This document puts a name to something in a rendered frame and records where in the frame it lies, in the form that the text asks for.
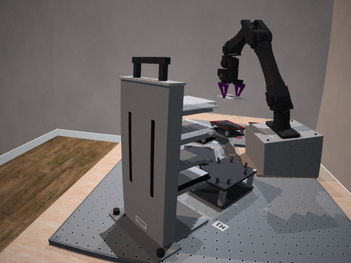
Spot white multi-well plate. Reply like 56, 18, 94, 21
183, 96, 218, 111

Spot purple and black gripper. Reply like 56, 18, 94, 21
218, 68, 245, 98

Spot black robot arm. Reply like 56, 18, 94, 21
220, 20, 300, 139

